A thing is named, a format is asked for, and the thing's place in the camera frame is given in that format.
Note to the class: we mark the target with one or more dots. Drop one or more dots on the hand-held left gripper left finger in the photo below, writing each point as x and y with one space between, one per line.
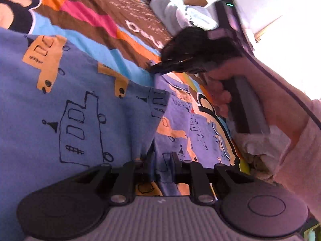
126 180

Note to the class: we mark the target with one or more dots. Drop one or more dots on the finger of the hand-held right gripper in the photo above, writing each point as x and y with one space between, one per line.
170 67

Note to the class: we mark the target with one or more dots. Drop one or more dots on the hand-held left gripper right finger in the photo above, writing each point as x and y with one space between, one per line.
198 180

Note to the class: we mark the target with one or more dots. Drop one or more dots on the blue truck print pants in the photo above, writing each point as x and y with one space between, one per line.
75 93

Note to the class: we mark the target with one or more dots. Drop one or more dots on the person's right forearm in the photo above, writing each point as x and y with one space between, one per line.
306 160

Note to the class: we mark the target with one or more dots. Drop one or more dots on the person's right hand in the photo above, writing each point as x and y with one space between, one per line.
265 87

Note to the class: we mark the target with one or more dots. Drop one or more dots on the pale blue cloth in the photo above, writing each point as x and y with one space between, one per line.
173 12

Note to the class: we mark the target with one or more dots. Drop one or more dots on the white crumpled cloth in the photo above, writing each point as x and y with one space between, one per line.
258 145

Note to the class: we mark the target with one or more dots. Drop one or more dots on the colourful printed blanket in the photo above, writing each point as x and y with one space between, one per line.
100 17

